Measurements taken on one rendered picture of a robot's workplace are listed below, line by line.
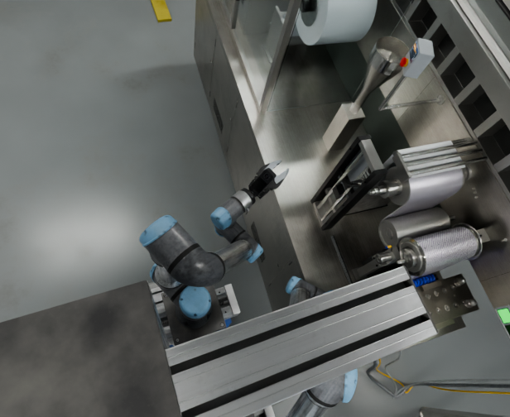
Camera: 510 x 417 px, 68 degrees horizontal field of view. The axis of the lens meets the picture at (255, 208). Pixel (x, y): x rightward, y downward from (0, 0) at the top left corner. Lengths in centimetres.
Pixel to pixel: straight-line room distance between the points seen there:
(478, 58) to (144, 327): 147
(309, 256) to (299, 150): 56
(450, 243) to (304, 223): 62
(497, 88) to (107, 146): 240
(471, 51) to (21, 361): 159
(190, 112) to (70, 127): 88
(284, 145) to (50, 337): 164
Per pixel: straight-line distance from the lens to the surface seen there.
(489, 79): 161
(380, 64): 159
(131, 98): 322
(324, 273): 173
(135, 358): 44
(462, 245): 158
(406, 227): 157
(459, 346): 311
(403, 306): 52
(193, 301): 144
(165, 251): 106
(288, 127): 202
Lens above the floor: 246
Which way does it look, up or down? 64 degrees down
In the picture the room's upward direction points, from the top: 24 degrees clockwise
